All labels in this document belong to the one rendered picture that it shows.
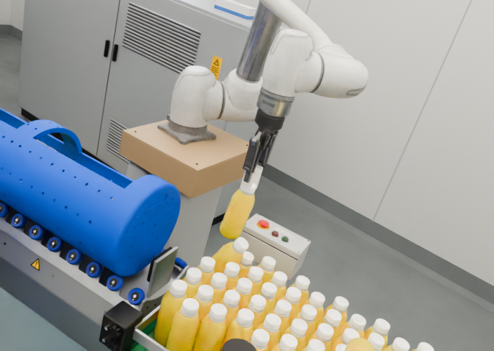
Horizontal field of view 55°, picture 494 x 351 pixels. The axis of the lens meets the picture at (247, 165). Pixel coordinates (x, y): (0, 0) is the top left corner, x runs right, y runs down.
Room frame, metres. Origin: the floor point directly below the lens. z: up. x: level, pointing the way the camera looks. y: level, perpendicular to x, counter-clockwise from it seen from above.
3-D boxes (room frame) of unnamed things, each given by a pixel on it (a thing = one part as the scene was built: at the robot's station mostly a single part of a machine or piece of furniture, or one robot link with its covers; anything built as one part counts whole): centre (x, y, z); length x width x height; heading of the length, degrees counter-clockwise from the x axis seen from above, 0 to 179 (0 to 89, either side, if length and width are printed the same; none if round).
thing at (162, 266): (1.07, 0.15, 0.99); 0.10 x 0.02 x 0.12; 159
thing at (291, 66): (1.19, -0.03, 1.63); 0.13 x 0.11 x 0.16; 117
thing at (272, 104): (1.18, -0.02, 1.52); 0.09 x 0.09 x 0.06
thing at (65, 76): (3.49, 1.03, 0.72); 2.15 x 0.54 x 1.45; 62
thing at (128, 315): (0.87, 0.18, 0.95); 0.10 x 0.07 x 0.10; 159
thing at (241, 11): (3.09, 0.35, 1.48); 0.24 x 0.12 x 0.08; 70
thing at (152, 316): (1.04, 0.07, 0.96); 0.40 x 0.01 x 0.03; 159
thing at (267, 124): (1.18, -0.02, 1.45); 0.08 x 0.07 x 0.09; 159
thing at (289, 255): (1.27, -0.15, 1.05); 0.20 x 0.10 x 0.10; 69
